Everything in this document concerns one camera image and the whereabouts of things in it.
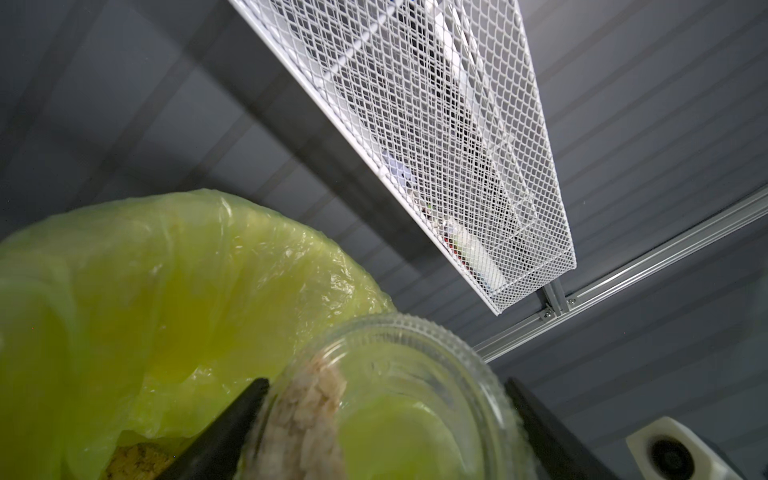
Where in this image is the grey bin with green bag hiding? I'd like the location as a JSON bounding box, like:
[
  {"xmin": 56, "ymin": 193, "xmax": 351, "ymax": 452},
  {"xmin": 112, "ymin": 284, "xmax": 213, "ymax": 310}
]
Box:
[{"xmin": 1, "ymin": 190, "xmax": 394, "ymax": 479}]

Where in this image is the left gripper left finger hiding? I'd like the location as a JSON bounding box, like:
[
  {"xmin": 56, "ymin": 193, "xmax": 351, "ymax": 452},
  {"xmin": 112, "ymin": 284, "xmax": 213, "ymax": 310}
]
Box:
[{"xmin": 157, "ymin": 378, "xmax": 270, "ymax": 480}]

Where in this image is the white wire wall basket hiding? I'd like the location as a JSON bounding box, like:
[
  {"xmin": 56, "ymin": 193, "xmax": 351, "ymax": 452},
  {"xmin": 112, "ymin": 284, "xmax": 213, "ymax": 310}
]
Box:
[{"xmin": 235, "ymin": 1, "xmax": 577, "ymax": 314}]

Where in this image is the white tube in basket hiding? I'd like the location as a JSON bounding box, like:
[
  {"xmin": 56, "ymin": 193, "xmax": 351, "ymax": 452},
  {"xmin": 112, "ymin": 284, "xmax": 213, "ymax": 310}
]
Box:
[{"xmin": 448, "ymin": 225, "xmax": 507, "ymax": 294}]

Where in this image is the oatmeal jar with beige lid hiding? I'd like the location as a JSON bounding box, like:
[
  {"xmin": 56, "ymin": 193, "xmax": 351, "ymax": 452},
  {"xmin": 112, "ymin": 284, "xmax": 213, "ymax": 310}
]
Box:
[{"xmin": 236, "ymin": 313, "xmax": 536, "ymax": 479}]

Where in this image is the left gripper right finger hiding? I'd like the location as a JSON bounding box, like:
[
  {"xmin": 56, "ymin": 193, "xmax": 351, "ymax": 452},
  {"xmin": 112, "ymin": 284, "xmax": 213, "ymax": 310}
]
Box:
[{"xmin": 505, "ymin": 377, "xmax": 618, "ymax": 480}]

